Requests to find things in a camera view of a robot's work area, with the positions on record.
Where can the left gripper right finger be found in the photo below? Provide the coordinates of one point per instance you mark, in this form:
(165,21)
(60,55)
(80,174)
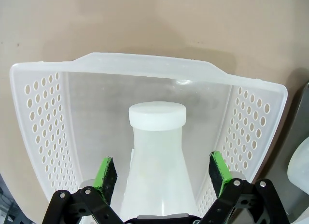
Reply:
(220,175)

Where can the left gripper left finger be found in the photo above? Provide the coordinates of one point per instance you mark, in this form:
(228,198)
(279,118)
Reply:
(103,183)

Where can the white plastic conical flask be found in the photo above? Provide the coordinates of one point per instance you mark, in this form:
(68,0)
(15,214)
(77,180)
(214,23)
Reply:
(299,166)
(154,161)

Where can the white perforated plastic basket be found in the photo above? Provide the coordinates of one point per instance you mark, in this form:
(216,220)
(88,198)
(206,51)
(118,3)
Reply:
(149,67)

